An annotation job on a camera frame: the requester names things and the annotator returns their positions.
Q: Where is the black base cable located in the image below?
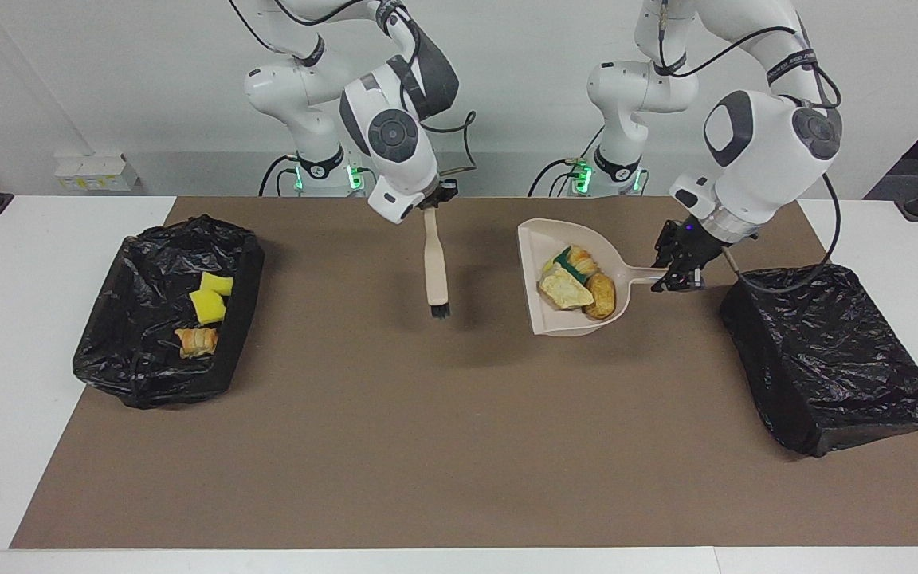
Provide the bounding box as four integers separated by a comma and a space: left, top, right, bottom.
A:
527, 157, 587, 197
258, 154, 300, 197

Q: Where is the large yellow sponge piece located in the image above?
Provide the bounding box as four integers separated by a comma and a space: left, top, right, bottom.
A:
190, 289, 227, 325

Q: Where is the open black bag bin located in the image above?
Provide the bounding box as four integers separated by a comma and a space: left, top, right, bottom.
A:
73, 214, 266, 410

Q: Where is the closed black bag bin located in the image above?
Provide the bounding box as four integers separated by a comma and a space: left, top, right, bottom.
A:
720, 264, 918, 458

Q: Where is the brown paper table mat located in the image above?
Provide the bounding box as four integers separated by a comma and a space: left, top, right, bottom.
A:
10, 197, 918, 549

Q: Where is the beige hand brush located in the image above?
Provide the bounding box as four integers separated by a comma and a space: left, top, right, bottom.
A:
423, 209, 452, 320

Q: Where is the black right base cable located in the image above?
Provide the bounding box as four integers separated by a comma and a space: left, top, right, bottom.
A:
258, 154, 300, 197

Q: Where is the beige plastic dustpan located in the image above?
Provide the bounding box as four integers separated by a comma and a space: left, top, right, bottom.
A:
517, 218, 669, 337

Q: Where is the brown fried nugget toy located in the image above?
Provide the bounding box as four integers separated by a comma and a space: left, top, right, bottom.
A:
584, 273, 618, 321

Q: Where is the toy croissant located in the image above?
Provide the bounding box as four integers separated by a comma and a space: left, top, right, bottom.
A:
175, 327, 219, 360

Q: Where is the black left base cable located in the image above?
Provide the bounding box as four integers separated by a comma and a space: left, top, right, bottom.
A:
527, 157, 587, 197

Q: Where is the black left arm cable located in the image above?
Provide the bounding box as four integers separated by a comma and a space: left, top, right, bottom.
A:
657, 0, 844, 296

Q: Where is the pale bread slice piece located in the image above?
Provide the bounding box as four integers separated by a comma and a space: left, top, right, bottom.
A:
538, 266, 595, 311

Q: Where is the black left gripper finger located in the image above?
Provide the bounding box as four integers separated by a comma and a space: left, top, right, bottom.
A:
652, 267, 704, 293
651, 222, 679, 269

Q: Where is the white box on table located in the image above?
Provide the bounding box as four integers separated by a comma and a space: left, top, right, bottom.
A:
54, 154, 141, 192

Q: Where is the green and yellow sponge piece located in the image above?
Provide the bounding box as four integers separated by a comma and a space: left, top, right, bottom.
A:
543, 247, 587, 284

